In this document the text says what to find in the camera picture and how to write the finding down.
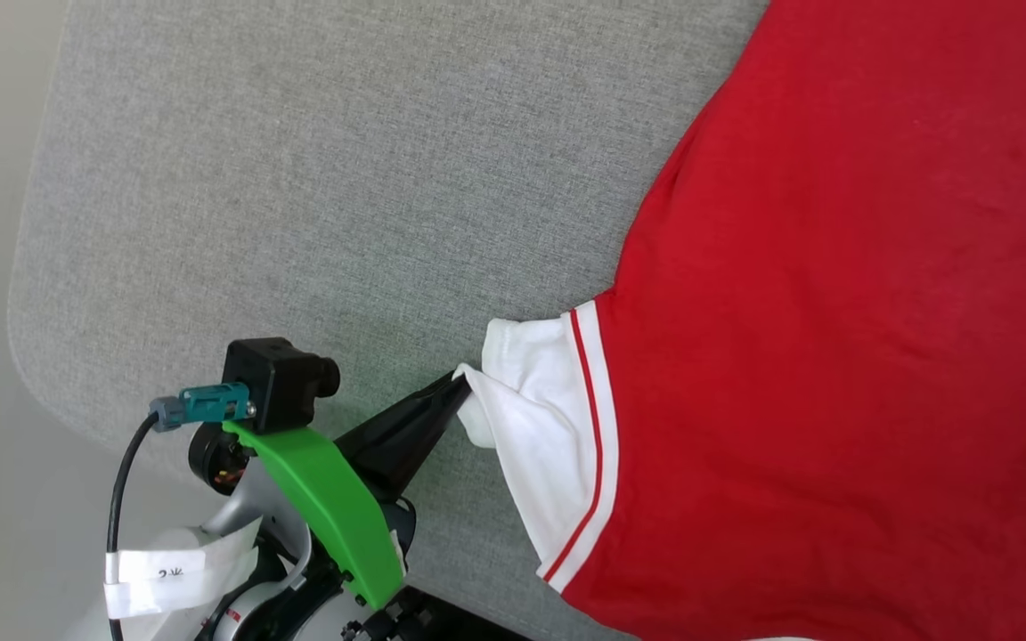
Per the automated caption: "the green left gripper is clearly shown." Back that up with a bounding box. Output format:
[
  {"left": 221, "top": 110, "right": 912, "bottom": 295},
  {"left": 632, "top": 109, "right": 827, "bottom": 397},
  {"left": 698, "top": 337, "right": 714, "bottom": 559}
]
[{"left": 222, "top": 372, "right": 473, "bottom": 612}]

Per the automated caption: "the red and white t-shirt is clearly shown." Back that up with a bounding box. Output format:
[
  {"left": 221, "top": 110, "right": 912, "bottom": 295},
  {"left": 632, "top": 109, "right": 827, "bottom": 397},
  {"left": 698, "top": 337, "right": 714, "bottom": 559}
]
[{"left": 453, "top": 0, "right": 1026, "bottom": 641}]

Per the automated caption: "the white paper tape label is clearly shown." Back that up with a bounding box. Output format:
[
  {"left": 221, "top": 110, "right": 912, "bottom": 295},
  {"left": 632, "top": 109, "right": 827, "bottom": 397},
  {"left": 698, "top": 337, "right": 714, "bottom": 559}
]
[{"left": 103, "top": 532, "right": 261, "bottom": 620}]

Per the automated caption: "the teal left camera connector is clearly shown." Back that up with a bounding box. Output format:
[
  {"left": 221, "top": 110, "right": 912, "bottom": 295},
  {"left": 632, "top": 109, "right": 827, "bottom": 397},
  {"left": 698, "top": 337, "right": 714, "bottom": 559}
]
[{"left": 150, "top": 383, "right": 256, "bottom": 433}]

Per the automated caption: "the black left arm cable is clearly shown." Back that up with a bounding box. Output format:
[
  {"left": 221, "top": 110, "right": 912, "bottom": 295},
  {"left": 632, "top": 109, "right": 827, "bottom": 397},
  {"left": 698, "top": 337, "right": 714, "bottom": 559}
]
[{"left": 106, "top": 414, "right": 162, "bottom": 641}]

